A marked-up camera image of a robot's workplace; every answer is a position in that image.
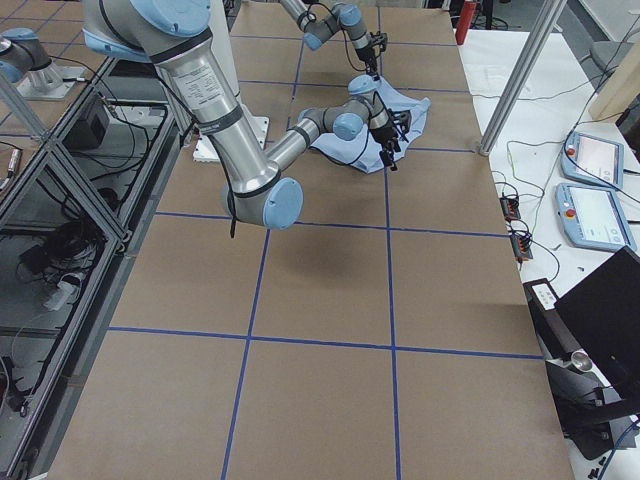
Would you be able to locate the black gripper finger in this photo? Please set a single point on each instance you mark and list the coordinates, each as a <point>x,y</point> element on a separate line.
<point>385,157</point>
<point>393,165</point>

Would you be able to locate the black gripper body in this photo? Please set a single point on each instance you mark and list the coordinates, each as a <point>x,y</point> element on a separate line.
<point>368,56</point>
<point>385,135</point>

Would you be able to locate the light blue t-shirt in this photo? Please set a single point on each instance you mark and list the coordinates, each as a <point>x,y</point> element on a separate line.
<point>362,152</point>

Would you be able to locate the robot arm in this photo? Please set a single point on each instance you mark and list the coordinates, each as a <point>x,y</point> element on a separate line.
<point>346,18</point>
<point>175,36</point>

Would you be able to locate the red cylinder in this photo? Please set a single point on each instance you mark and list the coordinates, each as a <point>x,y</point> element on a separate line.
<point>464,21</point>

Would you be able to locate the brown paper table cover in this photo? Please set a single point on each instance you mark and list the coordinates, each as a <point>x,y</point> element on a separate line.
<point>384,336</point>

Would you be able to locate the far teach pendant tablet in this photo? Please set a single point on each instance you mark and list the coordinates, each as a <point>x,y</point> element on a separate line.
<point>593,160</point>

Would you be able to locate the teach pendant tablet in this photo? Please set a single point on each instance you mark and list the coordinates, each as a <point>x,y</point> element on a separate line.
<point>593,160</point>
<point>592,218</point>

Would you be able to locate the near teach pendant tablet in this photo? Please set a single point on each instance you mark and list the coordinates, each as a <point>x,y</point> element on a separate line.
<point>592,218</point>

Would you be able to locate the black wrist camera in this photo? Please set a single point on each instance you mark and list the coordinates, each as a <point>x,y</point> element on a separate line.
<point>378,41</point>
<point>401,121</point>

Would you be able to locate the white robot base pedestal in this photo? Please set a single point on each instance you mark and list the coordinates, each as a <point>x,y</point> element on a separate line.
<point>222,51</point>

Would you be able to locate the aluminium frame post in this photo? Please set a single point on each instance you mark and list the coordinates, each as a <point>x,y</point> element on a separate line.
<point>534,44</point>

